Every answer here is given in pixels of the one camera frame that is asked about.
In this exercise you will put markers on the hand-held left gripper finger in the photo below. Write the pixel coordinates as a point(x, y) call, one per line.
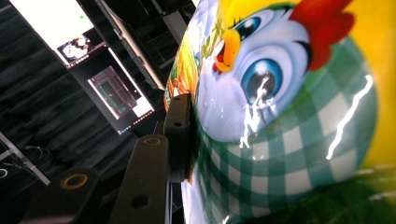
point(179, 140)

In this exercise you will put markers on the yellow green checked seasoning pouch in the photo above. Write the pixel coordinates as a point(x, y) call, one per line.
point(280, 124)

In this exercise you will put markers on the dark-screen monitor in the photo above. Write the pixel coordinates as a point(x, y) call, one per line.
point(115, 93)

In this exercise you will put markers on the dark curtain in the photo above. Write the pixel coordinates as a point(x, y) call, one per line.
point(31, 99)

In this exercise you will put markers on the grey metal stand bar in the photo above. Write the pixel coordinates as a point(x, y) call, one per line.
point(25, 158)

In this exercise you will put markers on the bright-screen monitor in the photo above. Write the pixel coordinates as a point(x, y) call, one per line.
point(53, 21)

